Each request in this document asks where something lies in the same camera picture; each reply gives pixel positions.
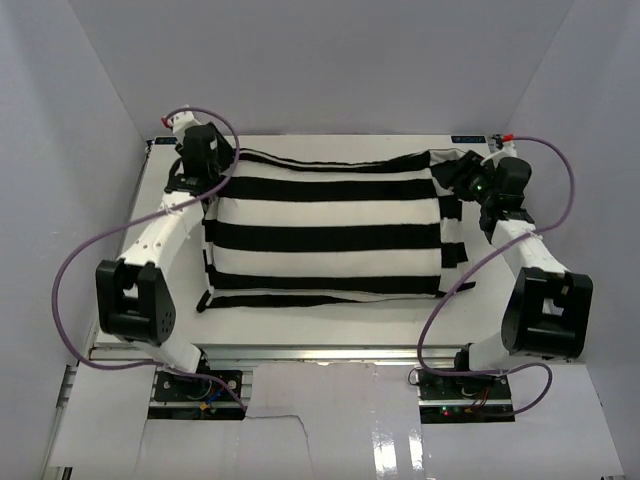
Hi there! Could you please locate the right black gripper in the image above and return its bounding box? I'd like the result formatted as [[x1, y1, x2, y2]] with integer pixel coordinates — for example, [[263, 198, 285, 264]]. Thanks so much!
[[432, 150, 497, 207]]

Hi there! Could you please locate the black white striped pillowcase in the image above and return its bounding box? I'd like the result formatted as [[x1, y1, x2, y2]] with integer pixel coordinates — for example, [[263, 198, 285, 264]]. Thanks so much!
[[198, 148, 473, 311]]

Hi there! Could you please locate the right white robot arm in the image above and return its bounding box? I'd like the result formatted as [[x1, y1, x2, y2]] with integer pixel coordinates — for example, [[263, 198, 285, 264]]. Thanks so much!
[[432, 151, 593, 399]]

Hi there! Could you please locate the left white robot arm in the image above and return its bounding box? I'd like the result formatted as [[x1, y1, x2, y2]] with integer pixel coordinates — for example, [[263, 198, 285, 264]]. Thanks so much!
[[95, 120, 235, 399]]

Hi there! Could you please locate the right blue corner label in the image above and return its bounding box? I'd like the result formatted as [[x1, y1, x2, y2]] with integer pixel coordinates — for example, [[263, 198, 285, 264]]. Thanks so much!
[[450, 135, 487, 144]]

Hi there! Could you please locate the blue corner label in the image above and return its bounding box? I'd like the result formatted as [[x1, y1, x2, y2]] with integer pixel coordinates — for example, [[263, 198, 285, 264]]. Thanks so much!
[[153, 136, 178, 145], [450, 135, 487, 144]]

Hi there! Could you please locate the left blue corner label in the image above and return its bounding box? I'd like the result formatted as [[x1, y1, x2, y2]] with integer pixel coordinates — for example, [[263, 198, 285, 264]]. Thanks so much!
[[153, 136, 178, 145]]

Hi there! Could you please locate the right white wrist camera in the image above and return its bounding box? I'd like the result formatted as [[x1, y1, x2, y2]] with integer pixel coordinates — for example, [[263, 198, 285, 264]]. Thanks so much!
[[481, 134, 517, 166]]

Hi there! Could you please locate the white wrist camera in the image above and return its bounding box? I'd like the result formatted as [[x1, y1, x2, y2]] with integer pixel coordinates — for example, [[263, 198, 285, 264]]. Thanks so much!
[[481, 134, 517, 166], [161, 105, 200, 137]]

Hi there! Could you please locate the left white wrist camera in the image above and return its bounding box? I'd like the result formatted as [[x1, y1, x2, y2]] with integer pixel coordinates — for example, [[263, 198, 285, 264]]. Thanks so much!
[[161, 105, 200, 137]]

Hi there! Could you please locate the aluminium table frame rail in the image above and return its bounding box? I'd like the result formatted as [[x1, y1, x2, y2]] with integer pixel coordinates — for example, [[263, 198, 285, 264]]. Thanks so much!
[[482, 144, 567, 355]]

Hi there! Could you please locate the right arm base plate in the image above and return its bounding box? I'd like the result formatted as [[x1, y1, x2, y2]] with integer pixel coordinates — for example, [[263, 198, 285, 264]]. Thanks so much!
[[407, 368, 515, 425]]

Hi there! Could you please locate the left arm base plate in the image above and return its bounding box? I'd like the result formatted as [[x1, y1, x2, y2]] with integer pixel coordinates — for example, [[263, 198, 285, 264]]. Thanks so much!
[[148, 371, 245, 421]]

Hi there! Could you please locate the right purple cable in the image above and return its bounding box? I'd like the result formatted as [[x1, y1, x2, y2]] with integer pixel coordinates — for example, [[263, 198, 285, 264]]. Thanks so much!
[[414, 135, 577, 417]]

